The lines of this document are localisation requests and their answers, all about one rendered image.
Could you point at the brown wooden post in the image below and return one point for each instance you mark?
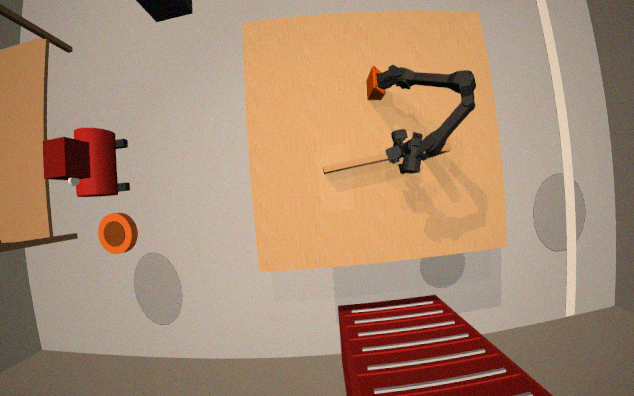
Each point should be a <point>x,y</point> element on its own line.
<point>446,148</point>

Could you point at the light wooden rail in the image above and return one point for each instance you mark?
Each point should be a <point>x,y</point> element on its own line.
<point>355,163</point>

